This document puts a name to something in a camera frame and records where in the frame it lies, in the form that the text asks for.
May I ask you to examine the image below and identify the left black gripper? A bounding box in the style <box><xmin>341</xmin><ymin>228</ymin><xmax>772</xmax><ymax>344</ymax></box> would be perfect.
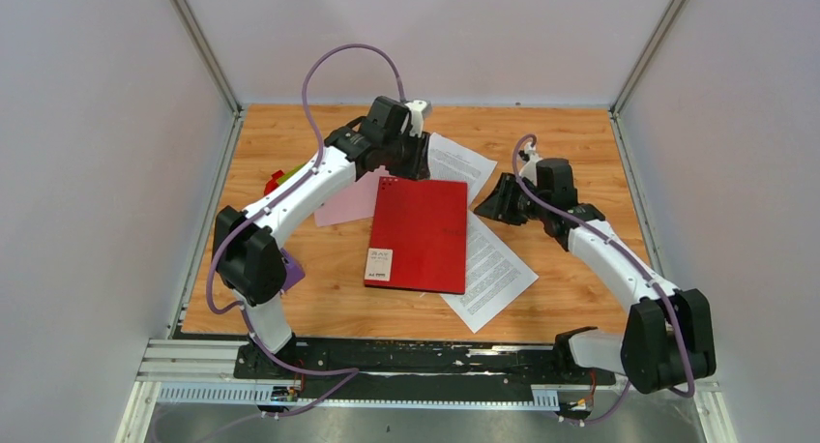
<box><xmin>384</xmin><ymin>129</ymin><xmax>433</xmax><ymax>183</ymax></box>

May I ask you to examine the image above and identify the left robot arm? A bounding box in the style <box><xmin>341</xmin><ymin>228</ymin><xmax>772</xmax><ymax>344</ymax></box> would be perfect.
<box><xmin>209</xmin><ymin>96</ymin><xmax>432</xmax><ymax>378</ymax></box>

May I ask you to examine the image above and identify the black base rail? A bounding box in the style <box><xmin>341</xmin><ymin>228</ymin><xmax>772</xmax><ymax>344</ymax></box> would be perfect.
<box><xmin>137</xmin><ymin>336</ymin><xmax>713</xmax><ymax>412</ymax></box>

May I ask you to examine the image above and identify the pink paper sheet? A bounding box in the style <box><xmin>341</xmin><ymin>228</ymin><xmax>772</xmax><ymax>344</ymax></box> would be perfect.
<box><xmin>313</xmin><ymin>167</ymin><xmax>390</xmax><ymax>227</ymax></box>

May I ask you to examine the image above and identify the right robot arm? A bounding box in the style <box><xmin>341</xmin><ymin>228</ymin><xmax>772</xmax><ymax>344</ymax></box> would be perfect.
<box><xmin>475</xmin><ymin>154</ymin><xmax>717</xmax><ymax>398</ymax></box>

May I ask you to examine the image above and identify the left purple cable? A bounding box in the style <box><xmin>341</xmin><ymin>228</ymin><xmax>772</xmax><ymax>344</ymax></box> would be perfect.
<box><xmin>204</xmin><ymin>43</ymin><xmax>408</xmax><ymax>380</ymax></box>

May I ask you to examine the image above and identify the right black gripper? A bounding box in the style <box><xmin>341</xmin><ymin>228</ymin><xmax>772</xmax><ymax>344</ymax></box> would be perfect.
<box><xmin>473</xmin><ymin>173</ymin><xmax>547</xmax><ymax>227</ymax></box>

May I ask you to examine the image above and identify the red folder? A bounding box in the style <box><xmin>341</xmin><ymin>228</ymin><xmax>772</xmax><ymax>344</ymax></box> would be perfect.
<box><xmin>364</xmin><ymin>177</ymin><xmax>468</xmax><ymax>295</ymax></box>

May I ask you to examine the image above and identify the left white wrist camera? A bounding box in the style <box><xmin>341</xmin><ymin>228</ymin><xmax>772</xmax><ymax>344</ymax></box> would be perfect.
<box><xmin>404</xmin><ymin>100</ymin><xmax>433</xmax><ymax>137</ymax></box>

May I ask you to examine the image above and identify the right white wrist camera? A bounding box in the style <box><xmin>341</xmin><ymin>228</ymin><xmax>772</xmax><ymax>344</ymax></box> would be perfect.
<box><xmin>517</xmin><ymin>143</ymin><xmax>542</xmax><ymax>184</ymax></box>

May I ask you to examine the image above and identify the green toy block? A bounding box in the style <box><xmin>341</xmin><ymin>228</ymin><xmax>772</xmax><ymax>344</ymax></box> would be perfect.
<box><xmin>276</xmin><ymin>164</ymin><xmax>305</xmax><ymax>184</ymax></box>

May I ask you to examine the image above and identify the printed paper sheet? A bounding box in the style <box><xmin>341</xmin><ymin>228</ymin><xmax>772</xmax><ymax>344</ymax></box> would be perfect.
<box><xmin>427</xmin><ymin>133</ymin><xmax>497</xmax><ymax>204</ymax></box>
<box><xmin>442</xmin><ymin>212</ymin><xmax>539</xmax><ymax>334</ymax></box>

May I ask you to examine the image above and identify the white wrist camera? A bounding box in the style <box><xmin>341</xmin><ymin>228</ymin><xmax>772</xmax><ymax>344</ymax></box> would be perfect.
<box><xmin>517</xmin><ymin>143</ymin><xmax>542</xmax><ymax>184</ymax></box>
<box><xmin>404</xmin><ymin>100</ymin><xmax>433</xmax><ymax>137</ymax></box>

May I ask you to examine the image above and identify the purple box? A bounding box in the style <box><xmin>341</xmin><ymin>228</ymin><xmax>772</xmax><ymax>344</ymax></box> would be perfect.
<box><xmin>280</xmin><ymin>248</ymin><xmax>306</xmax><ymax>294</ymax></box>

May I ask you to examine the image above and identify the red toy block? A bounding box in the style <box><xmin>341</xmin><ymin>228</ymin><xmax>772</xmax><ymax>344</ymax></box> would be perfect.
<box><xmin>263</xmin><ymin>169</ymin><xmax>285</xmax><ymax>195</ymax></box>

